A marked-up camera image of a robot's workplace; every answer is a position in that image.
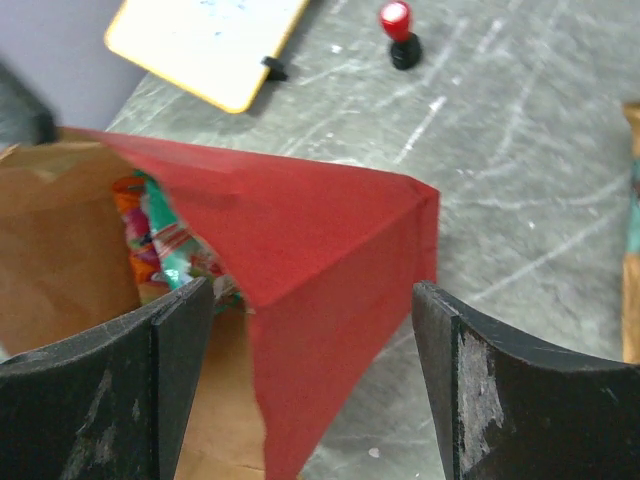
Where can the white board with yellow frame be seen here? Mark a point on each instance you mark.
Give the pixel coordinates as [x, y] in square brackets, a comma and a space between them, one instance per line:
[219, 51]

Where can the red paper bag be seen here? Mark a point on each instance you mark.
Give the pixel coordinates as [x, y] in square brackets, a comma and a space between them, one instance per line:
[324, 255]

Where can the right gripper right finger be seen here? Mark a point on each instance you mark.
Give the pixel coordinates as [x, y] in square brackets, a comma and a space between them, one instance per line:
[508, 405]

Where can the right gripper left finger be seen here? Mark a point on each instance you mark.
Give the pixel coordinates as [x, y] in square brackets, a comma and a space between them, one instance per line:
[112, 402]

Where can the brown teal chips bag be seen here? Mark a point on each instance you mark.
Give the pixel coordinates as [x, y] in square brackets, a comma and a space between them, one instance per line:
[630, 269]

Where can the red and black stamp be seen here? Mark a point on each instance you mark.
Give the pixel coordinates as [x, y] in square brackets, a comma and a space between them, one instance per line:
[395, 18]

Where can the green white snack bag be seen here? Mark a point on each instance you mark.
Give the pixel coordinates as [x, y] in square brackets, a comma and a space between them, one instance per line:
[182, 256]

